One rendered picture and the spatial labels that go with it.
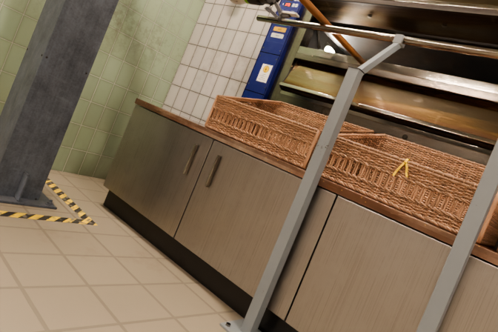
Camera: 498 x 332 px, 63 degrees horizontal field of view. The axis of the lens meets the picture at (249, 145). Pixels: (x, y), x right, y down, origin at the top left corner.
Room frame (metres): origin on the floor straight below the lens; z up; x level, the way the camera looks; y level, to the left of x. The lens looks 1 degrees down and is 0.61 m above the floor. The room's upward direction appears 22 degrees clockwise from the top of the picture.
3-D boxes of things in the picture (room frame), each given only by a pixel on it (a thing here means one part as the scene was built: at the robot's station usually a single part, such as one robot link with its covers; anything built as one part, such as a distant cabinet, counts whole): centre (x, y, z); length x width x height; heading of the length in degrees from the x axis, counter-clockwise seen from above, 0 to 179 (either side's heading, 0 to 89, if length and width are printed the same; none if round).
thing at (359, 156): (1.45, -0.61, 0.72); 0.56 x 0.49 x 0.28; 52
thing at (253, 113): (1.82, -0.14, 0.72); 0.56 x 0.49 x 0.28; 52
